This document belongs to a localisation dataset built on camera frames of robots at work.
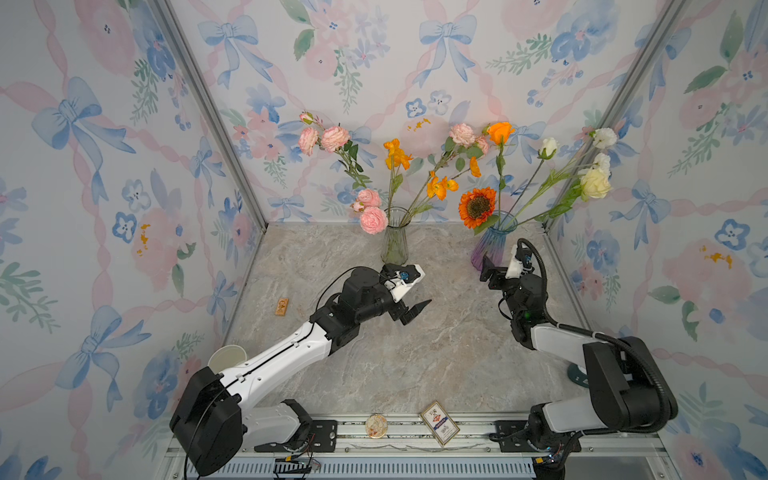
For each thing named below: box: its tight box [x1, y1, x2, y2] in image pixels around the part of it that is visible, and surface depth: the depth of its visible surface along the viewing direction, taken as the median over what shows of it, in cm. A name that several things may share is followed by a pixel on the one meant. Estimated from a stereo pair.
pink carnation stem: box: [350, 189, 388, 235], surface depth 79 cm
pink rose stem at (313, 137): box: [298, 112, 372, 189], surface depth 78 cm
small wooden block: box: [275, 298, 289, 316], surface depth 99 cm
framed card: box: [420, 400, 461, 446], surface depth 76 cm
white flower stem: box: [515, 127, 618, 223], surface depth 86 cm
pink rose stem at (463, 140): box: [412, 123, 489, 211], surface depth 90 cm
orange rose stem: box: [486, 121, 515, 223], surface depth 89 cm
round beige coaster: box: [366, 414, 388, 439], surface depth 78 cm
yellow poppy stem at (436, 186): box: [408, 157, 482, 221], surface depth 81 cm
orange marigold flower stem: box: [458, 187, 500, 236], surface depth 74 cm
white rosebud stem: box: [510, 137, 558, 220], surface depth 87 cm
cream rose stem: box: [516, 167, 613, 229], surface depth 73 cm
